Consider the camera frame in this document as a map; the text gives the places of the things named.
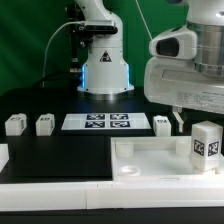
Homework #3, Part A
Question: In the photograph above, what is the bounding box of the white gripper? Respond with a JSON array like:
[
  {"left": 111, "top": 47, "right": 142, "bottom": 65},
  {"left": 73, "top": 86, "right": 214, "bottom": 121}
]
[{"left": 144, "top": 57, "right": 224, "bottom": 133}]

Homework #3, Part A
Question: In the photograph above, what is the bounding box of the white square tabletop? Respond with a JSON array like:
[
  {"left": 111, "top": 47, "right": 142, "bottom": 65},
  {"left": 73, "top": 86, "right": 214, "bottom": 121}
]
[{"left": 111, "top": 136, "right": 224, "bottom": 183}]

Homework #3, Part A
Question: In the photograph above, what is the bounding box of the black cable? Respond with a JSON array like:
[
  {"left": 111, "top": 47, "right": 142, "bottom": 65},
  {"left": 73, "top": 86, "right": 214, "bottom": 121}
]
[{"left": 31, "top": 73, "right": 83, "bottom": 88}]

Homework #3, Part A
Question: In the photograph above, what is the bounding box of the white tag base sheet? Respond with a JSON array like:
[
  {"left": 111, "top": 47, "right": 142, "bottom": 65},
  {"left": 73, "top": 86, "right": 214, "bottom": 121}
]
[{"left": 62, "top": 113, "right": 151, "bottom": 131}]

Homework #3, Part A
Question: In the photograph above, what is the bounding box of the white cable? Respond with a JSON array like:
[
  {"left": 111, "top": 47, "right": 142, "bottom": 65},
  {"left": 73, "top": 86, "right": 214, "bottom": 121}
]
[
  {"left": 134, "top": 0, "right": 154, "bottom": 41},
  {"left": 42, "top": 20, "right": 83, "bottom": 88}
]

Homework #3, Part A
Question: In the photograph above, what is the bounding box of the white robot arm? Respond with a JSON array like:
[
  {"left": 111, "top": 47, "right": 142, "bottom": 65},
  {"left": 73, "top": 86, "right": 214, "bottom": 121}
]
[{"left": 74, "top": 0, "right": 224, "bottom": 114}]

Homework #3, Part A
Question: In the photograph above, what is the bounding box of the white cable right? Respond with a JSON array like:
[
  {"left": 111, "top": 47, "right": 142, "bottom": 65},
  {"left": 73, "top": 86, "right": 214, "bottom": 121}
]
[{"left": 134, "top": 0, "right": 154, "bottom": 41}]

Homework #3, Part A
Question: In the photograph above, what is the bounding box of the white cable left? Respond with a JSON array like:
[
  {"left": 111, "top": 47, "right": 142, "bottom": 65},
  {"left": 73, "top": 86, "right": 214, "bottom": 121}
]
[{"left": 42, "top": 20, "right": 83, "bottom": 88}]

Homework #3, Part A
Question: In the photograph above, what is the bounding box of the white U-shaped obstacle fence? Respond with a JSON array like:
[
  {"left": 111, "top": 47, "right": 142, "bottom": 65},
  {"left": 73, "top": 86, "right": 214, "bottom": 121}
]
[{"left": 0, "top": 139, "right": 224, "bottom": 212}]

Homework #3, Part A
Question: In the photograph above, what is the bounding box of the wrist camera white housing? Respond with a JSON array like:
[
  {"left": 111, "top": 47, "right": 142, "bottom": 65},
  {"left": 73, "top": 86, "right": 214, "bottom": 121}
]
[{"left": 149, "top": 25, "right": 197, "bottom": 60}]

